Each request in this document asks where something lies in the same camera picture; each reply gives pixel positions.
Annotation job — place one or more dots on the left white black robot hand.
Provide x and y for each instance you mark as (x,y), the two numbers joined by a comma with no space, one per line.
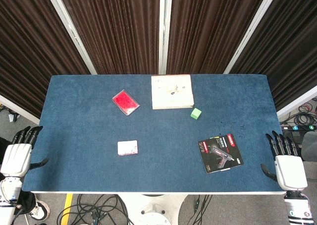
(16,158)

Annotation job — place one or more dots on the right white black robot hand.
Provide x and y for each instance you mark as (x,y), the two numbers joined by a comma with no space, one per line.
(291,171)

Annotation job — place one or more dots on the small pink white packet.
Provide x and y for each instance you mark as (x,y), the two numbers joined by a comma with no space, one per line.
(127,147)

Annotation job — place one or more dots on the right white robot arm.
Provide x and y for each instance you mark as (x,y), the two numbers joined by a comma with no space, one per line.
(297,210)

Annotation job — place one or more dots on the small white floor device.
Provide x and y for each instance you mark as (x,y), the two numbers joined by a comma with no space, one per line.
(12,117)

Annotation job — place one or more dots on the power strip with green buttons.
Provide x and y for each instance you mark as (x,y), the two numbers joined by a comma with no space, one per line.
(294,128)

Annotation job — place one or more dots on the black clothed person leg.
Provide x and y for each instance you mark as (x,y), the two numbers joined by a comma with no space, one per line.
(26,200)

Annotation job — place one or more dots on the white black sneaker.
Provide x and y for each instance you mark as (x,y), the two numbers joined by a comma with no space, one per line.
(40,210)

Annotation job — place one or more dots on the black glue gun package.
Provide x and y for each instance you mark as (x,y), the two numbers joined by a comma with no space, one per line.
(219,153)

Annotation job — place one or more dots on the brown pleated curtain panel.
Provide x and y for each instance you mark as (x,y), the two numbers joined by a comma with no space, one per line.
(24,49)
(205,31)
(292,36)
(119,31)

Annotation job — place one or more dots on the green cube block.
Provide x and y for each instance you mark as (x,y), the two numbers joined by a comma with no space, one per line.
(195,113)

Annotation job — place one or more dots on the red ink pad case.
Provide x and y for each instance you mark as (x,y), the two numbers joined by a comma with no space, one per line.
(125,101)

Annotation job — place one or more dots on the white cardboard box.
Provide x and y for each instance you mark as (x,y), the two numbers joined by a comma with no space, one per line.
(183,98)

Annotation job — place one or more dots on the blue felt table cover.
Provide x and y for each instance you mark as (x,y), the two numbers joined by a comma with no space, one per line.
(161,148)

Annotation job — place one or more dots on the white partition rail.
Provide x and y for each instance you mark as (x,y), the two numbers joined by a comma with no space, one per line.
(297,103)
(19,111)

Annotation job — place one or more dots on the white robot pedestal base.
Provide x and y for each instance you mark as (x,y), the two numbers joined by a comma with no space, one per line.
(153,210)

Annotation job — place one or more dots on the straight white partition post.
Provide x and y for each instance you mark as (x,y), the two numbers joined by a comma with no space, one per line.
(164,24)

